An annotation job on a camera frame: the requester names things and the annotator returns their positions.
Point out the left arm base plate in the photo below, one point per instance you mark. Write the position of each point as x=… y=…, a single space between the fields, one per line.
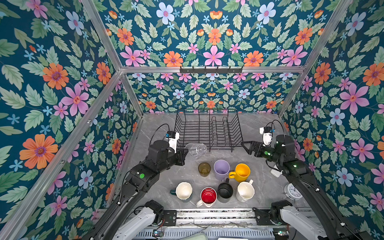
x=170 y=218

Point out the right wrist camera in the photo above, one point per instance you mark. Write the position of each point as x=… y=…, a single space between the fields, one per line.
x=267 y=134

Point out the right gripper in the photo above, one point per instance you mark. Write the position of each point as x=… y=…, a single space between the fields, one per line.
x=255 y=145

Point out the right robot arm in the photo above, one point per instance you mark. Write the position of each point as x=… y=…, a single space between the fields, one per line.
x=333 y=225

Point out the white cream mug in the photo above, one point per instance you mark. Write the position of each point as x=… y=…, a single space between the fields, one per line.
x=245 y=191

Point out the olive glass cup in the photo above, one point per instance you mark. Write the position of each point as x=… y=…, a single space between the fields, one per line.
x=204 y=169

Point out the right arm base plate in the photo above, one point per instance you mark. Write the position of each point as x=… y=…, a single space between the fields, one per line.
x=268 y=217

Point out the clear plastic cup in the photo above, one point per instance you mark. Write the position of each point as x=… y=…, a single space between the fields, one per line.
x=196 y=150

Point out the black wire dish rack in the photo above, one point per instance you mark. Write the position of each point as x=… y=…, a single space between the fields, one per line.
x=216 y=129

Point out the lilac plastic cup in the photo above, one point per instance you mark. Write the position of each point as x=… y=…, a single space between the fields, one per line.
x=221 y=169

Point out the white alarm clock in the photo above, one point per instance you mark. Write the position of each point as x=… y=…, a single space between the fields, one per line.
x=292 y=193

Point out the red and white mug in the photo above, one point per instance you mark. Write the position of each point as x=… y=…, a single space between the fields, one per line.
x=208 y=197

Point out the black mug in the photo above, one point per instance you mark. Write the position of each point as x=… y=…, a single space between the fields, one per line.
x=225 y=190

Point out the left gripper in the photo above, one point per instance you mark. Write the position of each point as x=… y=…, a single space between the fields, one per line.
x=182 y=153

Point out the yellow mug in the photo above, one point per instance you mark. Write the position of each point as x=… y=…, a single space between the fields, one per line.
x=241 y=173

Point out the black hook rail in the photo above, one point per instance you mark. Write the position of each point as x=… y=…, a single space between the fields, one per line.
x=210 y=70

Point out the dark green mug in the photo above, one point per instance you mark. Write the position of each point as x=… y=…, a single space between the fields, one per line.
x=183 y=191

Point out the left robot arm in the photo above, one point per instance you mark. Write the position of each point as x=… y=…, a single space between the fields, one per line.
x=140 y=179

